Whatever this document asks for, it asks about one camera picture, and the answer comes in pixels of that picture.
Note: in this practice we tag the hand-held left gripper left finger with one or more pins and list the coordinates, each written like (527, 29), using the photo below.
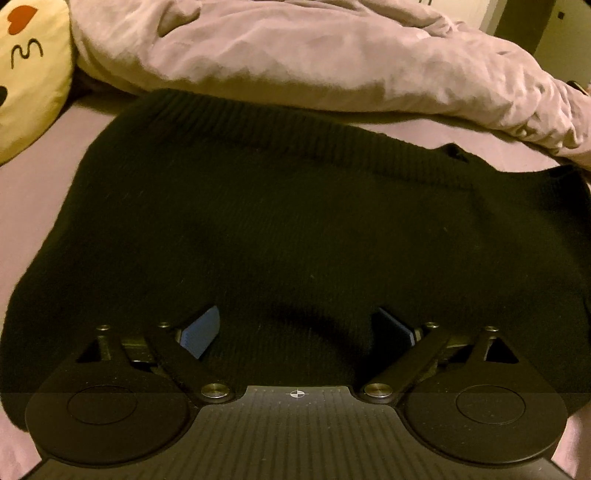
(201, 332)

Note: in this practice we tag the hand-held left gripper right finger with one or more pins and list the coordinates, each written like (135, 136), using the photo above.
(392, 330)

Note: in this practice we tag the black knit sweater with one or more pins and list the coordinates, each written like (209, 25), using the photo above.
(277, 221)

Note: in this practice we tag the purple duvet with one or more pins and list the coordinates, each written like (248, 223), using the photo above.
(300, 55)

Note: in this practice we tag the cream emoji face pillow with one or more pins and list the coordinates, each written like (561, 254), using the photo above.
(32, 78)

